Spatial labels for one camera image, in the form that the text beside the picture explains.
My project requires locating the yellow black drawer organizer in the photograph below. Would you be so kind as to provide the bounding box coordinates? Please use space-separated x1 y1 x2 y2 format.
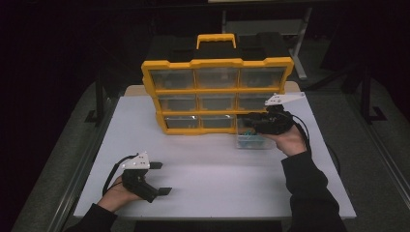
140 32 295 136

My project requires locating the grid of transparent drawers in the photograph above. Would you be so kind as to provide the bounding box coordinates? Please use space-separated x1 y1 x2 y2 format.
149 67 287 130

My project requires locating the grey metal stand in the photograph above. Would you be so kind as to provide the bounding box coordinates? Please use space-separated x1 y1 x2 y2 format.
221 7 313 81

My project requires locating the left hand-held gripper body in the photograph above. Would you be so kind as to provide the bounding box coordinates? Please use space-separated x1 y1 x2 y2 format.
121 152 161 204

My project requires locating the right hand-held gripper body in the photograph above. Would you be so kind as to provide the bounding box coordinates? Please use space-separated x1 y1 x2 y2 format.
255 91 307 135

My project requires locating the right hand-held gripper cable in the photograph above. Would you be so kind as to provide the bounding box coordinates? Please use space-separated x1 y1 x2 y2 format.
291 114 342 177

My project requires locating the person's right hand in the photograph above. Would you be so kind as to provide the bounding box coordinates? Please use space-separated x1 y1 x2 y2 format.
264 125 308 158

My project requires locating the clear plastic pull-out drawer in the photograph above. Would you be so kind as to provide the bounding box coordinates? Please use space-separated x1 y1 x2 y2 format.
235 115 278 151

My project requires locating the metal floor rail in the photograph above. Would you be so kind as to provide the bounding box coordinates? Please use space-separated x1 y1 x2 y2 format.
347 93 410 202
52 96 119 232

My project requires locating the black floor stand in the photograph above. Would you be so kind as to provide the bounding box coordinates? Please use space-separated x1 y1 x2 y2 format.
349 64 388 125
84 72 114 125

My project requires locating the left hand-held gripper cable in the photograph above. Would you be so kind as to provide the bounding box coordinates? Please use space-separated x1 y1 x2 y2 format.
102 154 139 196

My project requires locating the hand-held gripper cable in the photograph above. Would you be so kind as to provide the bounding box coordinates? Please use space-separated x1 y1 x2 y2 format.
102 154 139 196
291 114 342 177

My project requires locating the person's left hand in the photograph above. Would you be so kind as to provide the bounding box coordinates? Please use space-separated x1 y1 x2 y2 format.
97 176 143 214

